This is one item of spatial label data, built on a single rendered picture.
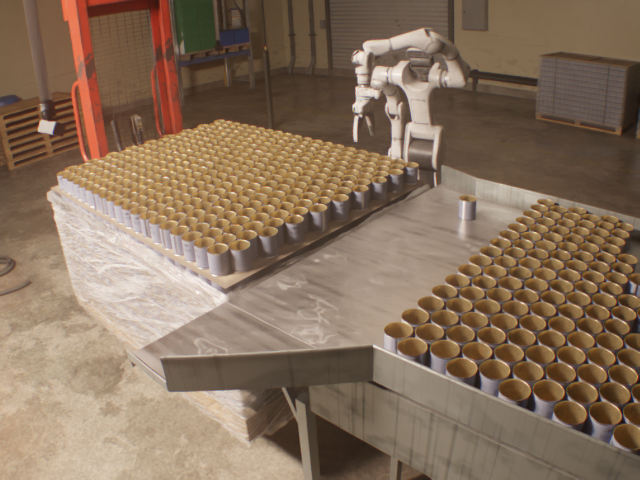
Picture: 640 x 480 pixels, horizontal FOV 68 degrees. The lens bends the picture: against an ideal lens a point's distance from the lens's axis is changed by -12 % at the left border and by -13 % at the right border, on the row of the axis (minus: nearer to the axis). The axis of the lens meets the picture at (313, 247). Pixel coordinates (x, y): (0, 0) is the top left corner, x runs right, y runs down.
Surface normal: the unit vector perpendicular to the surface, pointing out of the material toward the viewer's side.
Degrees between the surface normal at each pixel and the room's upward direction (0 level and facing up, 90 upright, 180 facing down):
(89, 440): 0
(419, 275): 0
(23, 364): 0
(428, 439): 90
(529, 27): 90
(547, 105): 88
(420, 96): 109
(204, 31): 90
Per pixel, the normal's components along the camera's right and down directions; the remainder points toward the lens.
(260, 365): 0.04, 0.44
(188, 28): 0.74, 0.26
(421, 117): -0.47, 0.68
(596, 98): -0.72, 0.37
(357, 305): -0.06, -0.89
